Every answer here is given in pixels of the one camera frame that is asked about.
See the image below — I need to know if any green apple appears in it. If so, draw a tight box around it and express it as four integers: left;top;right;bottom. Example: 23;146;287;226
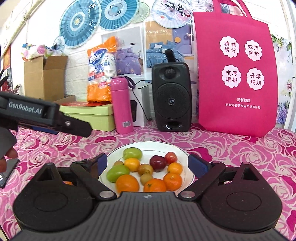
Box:
106;165;130;183
123;147;142;160

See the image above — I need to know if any small mandarin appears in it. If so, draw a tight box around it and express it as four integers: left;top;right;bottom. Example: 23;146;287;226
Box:
163;173;183;191

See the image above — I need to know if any red tomato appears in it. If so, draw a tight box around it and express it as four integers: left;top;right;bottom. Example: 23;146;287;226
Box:
164;152;178;166

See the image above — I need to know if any small yellow tangerine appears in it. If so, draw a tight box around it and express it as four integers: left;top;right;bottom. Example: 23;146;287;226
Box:
124;158;140;172

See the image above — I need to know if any dark red plum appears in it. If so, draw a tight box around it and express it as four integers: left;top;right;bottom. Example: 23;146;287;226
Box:
149;155;166;172

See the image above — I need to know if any orange with stem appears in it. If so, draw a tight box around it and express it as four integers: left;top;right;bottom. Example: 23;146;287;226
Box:
144;178;167;192

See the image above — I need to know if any red yellow small fruit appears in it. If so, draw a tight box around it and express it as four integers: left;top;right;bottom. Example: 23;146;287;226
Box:
137;164;154;176

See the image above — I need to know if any brown kiwi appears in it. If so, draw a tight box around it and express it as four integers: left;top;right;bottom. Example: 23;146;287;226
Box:
140;173;153;186

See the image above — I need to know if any person's left hand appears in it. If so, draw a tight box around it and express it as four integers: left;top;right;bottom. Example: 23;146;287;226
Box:
0;147;18;173

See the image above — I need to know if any red booklet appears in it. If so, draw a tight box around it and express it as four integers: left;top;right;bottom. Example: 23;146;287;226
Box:
61;101;109;107

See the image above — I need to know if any green shoe box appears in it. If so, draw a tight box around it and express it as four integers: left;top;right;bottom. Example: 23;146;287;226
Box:
60;104;115;132

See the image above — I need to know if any brown cardboard box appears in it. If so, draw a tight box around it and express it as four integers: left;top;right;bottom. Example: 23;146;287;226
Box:
24;56;76;104

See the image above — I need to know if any pink thermos bottle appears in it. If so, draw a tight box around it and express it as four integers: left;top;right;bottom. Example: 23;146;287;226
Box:
110;76;133;134

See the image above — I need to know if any white plate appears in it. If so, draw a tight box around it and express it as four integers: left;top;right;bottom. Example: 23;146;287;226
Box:
99;142;195;194

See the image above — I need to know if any pink rose tablecloth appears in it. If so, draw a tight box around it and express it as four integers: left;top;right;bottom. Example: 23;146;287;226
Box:
1;123;295;240

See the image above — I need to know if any orange white cup package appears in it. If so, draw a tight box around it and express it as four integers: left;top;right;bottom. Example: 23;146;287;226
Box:
87;36;117;102

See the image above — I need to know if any white box behind bottle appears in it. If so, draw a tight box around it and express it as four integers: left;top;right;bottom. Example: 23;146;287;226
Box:
129;85;151;127

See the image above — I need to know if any black speaker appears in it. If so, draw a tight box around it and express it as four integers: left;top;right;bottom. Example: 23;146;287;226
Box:
152;49;192;132

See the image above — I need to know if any blue paper fan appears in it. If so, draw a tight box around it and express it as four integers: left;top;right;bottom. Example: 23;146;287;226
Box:
100;0;139;31
59;0;102;48

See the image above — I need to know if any purple bedding poster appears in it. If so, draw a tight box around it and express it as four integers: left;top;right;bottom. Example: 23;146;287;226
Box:
102;27;144;76

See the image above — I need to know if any pink tote bag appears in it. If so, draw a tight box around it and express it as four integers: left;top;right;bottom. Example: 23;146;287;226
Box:
194;1;278;137

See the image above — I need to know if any blue bedding poster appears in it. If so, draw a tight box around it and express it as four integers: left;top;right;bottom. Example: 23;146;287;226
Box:
144;21;197;84

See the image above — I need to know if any white floral paper umbrella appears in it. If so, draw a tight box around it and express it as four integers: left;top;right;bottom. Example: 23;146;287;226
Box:
151;0;193;29

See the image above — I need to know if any black cable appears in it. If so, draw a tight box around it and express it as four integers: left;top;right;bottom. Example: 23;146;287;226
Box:
124;76;154;122

